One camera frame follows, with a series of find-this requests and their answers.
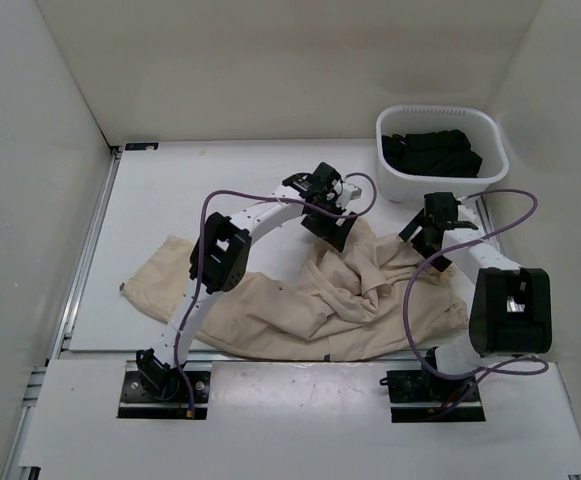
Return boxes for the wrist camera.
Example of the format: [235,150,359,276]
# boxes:
[311,162,342,192]
[424,192,459,222]

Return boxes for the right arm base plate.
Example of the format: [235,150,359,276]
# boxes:
[379,370,486,423]

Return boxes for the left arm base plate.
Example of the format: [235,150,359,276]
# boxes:
[117,365,211,420]

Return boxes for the white plastic basket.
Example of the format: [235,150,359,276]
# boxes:
[374,103,510,204]

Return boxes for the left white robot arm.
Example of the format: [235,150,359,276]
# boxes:
[136,163,368,409]

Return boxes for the beige trousers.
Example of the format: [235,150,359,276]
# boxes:
[118,215,470,362]

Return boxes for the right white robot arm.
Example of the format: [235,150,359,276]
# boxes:
[399,207,553,400]

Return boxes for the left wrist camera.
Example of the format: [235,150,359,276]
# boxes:
[311,162,342,192]

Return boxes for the black trousers in basket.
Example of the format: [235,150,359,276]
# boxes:
[380,129,483,178]

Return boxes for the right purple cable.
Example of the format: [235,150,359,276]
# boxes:
[404,187,551,416]

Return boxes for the aluminium frame rail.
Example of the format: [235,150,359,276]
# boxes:
[45,146,124,365]

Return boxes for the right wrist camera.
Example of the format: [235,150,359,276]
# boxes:
[424,192,459,222]

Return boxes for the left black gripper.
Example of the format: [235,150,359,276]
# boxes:
[300,195,356,252]

